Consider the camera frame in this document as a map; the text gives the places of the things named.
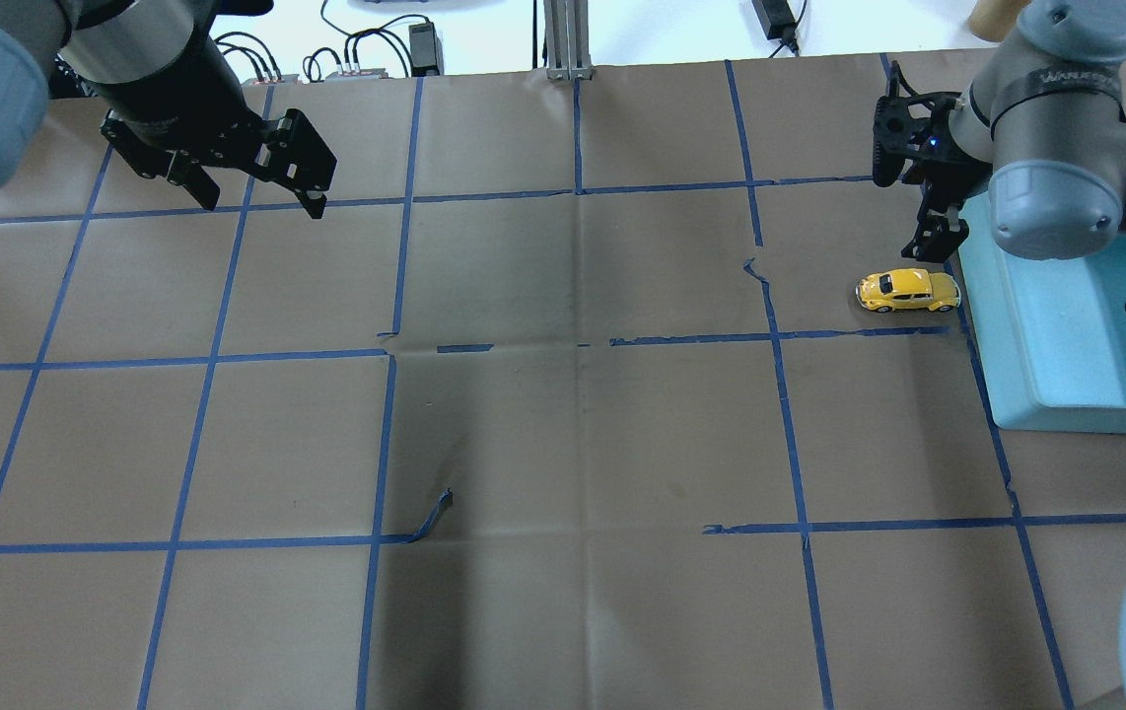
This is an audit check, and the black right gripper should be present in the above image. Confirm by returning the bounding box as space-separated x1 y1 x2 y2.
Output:
873 60 991 264

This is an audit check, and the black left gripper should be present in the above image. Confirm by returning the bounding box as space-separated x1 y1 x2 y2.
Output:
100 39 338 221

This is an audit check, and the yellow toy beetle car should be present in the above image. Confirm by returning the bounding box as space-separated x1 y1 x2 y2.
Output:
854 268 960 314

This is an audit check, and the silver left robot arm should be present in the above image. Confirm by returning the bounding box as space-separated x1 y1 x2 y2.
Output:
0 1 337 219

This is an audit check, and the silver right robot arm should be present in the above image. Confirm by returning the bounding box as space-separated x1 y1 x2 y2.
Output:
873 1 1126 262

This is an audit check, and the orange grey adapter box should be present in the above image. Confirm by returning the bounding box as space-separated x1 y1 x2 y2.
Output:
242 75 297 87
322 68 390 82

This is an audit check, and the light blue plastic bin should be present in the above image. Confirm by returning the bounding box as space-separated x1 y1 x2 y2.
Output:
958 196 1126 433

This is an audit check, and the black power adapter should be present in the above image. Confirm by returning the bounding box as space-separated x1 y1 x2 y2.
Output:
408 23 443 77

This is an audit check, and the cardboard tube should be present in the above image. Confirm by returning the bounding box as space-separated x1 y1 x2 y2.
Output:
967 0 1030 43

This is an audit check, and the brown paper table mat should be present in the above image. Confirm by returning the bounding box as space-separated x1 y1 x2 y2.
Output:
0 54 1126 709

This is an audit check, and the aluminium frame post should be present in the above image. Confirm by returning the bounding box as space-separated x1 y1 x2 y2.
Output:
543 0 595 82

